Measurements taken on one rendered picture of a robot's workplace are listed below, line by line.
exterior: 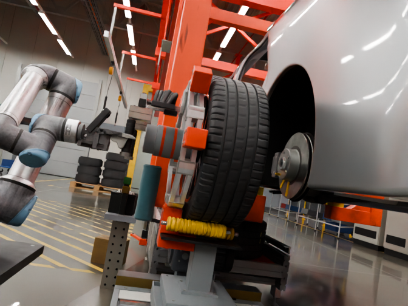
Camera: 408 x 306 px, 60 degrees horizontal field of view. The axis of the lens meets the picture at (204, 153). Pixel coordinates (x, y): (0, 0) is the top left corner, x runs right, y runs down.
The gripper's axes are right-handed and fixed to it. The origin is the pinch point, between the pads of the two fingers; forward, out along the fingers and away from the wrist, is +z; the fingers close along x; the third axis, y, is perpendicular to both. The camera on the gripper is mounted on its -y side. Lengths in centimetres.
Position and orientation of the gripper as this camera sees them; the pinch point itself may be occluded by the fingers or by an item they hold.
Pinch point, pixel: (132, 136)
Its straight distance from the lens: 141.5
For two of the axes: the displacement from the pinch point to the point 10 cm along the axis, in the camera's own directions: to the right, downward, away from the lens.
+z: 9.7, 1.8, 1.6
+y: -1.7, 9.8, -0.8
